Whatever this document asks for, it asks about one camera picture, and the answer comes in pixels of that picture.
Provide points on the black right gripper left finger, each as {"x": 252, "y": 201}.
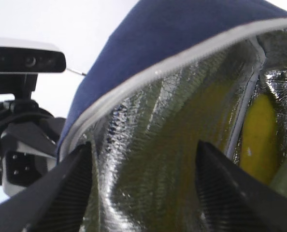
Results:
{"x": 55, "y": 203}

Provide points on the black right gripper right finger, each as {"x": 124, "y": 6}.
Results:
{"x": 231, "y": 199}

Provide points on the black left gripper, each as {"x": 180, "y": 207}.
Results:
{"x": 28, "y": 134}

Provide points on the yellow banana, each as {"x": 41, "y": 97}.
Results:
{"x": 259, "y": 152}

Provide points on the navy blue lunch bag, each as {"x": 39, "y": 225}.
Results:
{"x": 173, "y": 73}

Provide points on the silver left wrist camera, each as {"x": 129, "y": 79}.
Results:
{"x": 26, "y": 60}

